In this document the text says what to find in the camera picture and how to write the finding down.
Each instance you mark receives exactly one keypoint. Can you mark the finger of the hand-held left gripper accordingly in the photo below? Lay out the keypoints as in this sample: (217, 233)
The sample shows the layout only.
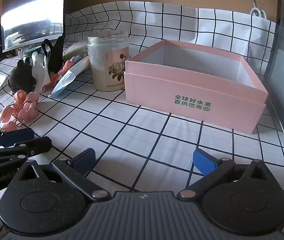
(17, 136)
(32, 145)

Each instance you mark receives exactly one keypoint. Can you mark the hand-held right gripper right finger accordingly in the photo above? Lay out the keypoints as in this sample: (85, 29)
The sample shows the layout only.
(204, 162)

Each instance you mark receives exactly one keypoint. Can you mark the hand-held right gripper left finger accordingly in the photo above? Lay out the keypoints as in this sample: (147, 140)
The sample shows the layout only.
(85, 158)

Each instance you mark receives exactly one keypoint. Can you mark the pink cardboard box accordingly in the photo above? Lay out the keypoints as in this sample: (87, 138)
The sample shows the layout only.
(194, 97)

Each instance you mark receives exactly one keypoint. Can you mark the white black-grid tablecloth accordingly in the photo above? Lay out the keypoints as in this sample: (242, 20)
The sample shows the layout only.
(132, 135)

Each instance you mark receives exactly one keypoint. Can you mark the white cloth glove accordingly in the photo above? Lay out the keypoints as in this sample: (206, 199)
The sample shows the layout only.
(40, 72)

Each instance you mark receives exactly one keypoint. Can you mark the green-lidded jar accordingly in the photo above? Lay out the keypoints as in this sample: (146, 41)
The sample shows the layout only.
(30, 52)

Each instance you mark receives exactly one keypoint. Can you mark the coral scrunchie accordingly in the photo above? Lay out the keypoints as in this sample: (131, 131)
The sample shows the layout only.
(65, 66)

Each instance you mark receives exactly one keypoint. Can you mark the clear jar with flower label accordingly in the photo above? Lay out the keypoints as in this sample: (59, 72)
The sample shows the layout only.
(107, 65)

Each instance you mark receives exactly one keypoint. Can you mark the computer monitor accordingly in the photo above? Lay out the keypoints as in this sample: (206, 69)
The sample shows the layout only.
(32, 15)

